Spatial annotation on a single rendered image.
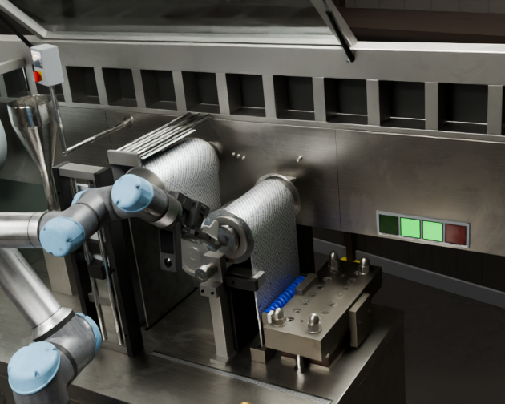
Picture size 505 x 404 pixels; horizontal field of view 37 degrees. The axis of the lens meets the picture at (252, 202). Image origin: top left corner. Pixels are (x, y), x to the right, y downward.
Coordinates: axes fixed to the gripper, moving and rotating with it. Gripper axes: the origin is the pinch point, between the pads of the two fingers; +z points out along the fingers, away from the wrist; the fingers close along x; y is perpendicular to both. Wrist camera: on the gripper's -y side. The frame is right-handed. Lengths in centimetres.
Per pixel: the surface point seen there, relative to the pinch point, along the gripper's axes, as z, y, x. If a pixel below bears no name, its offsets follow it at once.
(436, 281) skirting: 238, 43, 11
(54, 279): 32, -15, 74
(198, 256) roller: 11.9, -1.4, 9.5
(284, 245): 26.3, 7.9, -6.9
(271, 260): 20.8, 2.5, -6.9
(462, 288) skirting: 236, 41, -4
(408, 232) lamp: 37, 19, -36
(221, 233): 4.4, 4.1, -0.2
